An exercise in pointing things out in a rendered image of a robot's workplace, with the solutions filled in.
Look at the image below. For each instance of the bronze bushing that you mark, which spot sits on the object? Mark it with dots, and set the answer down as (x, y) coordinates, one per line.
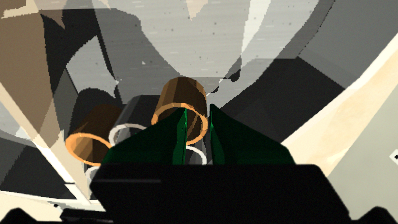
(97, 124)
(189, 93)

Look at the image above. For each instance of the dark grey metal bushing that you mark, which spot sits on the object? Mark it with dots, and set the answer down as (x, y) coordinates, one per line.
(197, 154)
(91, 172)
(137, 113)

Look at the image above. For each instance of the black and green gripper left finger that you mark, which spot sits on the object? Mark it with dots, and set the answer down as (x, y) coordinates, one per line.
(163, 142)

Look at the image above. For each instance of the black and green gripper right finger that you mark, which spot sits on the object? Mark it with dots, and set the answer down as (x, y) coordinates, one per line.
(232, 142)

